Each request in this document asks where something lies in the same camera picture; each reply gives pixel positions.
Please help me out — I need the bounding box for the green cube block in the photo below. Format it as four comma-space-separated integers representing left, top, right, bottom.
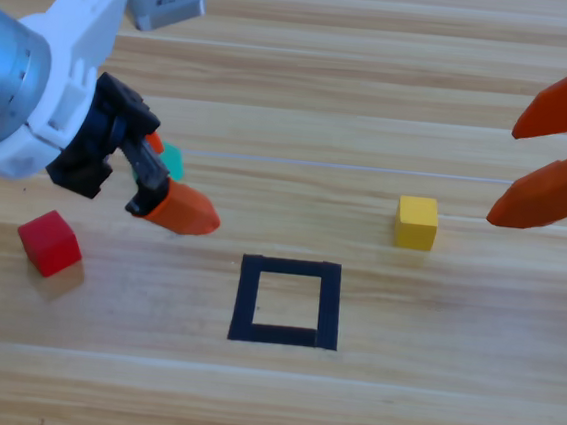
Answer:
130, 138, 190, 187

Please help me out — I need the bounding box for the red cube block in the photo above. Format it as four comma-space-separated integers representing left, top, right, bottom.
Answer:
12, 205, 88, 282

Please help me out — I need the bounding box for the yellow cube block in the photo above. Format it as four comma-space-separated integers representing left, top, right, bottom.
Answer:
392, 193, 441, 252

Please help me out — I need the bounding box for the black tape square outline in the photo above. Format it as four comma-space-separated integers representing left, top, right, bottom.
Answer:
226, 251, 346, 352

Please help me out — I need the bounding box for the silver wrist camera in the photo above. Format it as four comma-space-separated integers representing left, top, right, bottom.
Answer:
123, 0, 208, 39

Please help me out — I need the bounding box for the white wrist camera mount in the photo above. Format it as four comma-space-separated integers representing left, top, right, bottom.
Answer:
0, 0, 203, 198

